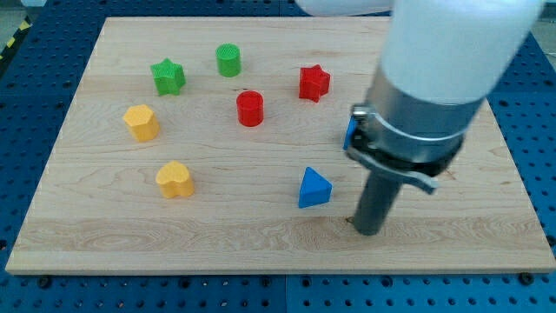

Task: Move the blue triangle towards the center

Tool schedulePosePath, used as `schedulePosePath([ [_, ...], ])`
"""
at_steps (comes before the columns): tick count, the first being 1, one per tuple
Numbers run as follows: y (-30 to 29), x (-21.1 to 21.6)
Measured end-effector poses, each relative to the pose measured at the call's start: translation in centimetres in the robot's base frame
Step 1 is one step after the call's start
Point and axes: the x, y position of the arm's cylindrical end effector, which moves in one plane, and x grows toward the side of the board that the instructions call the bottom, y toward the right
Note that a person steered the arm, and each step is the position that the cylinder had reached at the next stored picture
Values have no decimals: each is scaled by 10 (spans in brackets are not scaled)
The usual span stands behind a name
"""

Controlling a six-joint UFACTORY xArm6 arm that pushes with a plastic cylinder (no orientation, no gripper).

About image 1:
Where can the green star block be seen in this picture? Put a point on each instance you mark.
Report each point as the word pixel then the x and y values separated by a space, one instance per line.
pixel 168 77

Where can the red star block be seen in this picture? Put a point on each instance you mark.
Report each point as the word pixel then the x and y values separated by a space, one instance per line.
pixel 314 83

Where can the wooden board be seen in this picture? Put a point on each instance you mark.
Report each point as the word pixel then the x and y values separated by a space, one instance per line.
pixel 99 211

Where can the red cylinder block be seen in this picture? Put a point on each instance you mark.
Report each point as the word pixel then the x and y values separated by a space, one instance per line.
pixel 250 108

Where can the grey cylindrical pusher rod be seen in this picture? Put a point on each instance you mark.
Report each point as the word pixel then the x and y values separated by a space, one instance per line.
pixel 376 200

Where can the yellow heart block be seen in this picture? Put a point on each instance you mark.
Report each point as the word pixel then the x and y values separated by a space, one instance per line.
pixel 174 179

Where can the yellow hexagon block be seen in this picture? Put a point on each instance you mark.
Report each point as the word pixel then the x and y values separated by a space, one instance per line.
pixel 141 123

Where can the blue triangle block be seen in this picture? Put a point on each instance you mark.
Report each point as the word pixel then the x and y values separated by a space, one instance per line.
pixel 315 189

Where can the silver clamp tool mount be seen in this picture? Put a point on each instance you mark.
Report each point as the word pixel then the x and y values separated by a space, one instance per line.
pixel 405 139

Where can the blue block behind arm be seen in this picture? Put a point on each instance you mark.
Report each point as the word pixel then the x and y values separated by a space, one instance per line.
pixel 351 127

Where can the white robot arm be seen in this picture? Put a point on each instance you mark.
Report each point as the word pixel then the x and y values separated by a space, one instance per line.
pixel 440 60

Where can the green cylinder block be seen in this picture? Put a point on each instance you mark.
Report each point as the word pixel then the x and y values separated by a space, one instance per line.
pixel 228 59

